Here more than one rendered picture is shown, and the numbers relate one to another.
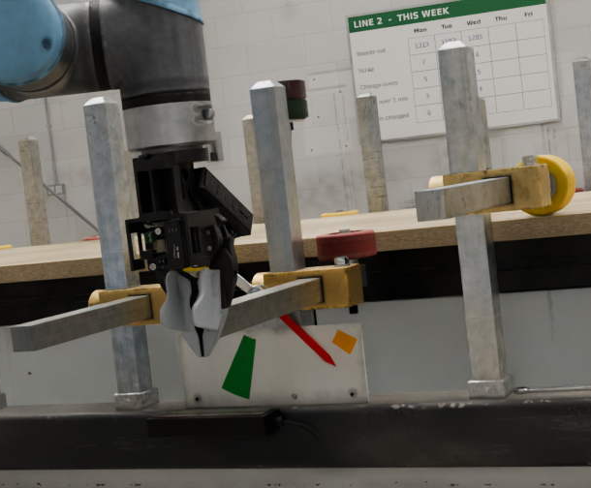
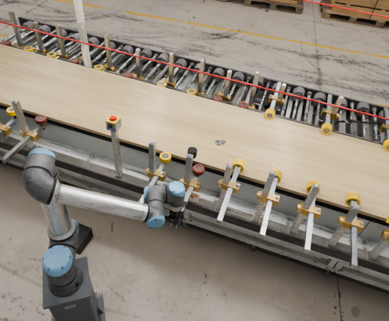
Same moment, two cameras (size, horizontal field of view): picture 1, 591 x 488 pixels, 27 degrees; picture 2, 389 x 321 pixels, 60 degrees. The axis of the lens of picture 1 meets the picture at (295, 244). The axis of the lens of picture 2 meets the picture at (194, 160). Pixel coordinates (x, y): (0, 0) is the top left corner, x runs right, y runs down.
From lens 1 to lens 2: 1.57 m
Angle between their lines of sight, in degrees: 43
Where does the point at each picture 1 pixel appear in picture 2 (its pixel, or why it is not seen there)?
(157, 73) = (176, 204)
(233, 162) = not seen: outside the picture
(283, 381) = not seen: hidden behind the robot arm
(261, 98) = (188, 158)
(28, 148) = (107, 39)
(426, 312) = (210, 174)
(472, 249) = (222, 193)
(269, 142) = (188, 165)
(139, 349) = not seen: hidden behind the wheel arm
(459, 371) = (214, 184)
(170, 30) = (180, 199)
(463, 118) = (227, 178)
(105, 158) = (152, 153)
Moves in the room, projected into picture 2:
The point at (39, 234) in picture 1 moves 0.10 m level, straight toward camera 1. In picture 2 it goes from (109, 60) to (111, 66)
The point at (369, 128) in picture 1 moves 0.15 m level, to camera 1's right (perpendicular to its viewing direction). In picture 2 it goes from (202, 68) to (219, 69)
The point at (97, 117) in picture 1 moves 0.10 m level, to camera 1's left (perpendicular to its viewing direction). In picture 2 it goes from (151, 147) to (135, 147)
